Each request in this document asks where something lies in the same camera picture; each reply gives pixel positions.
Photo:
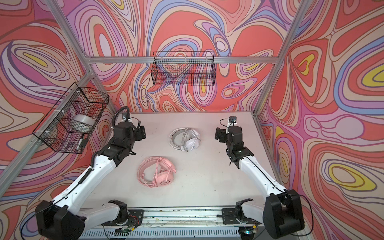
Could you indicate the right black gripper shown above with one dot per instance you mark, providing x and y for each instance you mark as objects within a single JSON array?
[{"x": 222, "y": 132}]

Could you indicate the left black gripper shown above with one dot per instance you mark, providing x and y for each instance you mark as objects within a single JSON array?
[{"x": 138, "y": 133}]

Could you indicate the pink headphones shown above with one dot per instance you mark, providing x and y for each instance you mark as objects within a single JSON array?
[{"x": 163, "y": 175}]

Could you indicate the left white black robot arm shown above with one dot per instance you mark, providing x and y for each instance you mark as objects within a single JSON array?
[{"x": 73, "y": 196}]

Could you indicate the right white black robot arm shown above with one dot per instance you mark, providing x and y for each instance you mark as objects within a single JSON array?
[{"x": 282, "y": 211}]

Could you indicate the grey tape roll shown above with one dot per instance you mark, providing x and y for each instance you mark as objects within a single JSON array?
[{"x": 82, "y": 124}]

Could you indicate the black white marker pen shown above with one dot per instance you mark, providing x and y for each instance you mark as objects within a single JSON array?
[{"x": 79, "y": 146}]

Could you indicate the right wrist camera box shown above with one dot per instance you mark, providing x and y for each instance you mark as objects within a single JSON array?
[{"x": 232, "y": 121}]

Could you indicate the left black wire basket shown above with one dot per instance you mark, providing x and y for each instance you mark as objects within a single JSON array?
[{"x": 55, "y": 131}]

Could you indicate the black wire basket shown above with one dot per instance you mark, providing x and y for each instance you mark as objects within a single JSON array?
[
  {"x": 55, "y": 131},
  {"x": 184, "y": 68}
]

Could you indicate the aluminium cage frame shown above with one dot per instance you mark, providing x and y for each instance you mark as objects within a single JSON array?
[{"x": 152, "y": 56}]

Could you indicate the rear black wire basket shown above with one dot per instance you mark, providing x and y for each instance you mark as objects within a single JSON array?
[{"x": 184, "y": 68}]

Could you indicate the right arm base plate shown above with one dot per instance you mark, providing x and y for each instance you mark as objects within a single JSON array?
[{"x": 246, "y": 211}]

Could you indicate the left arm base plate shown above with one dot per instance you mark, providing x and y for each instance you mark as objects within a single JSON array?
[{"x": 132, "y": 216}]

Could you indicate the aluminium front rail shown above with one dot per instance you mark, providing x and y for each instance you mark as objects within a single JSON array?
[{"x": 183, "y": 216}]

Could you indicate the white perforated cable duct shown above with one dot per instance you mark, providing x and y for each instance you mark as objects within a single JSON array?
[{"x": 216, "y": 233}]

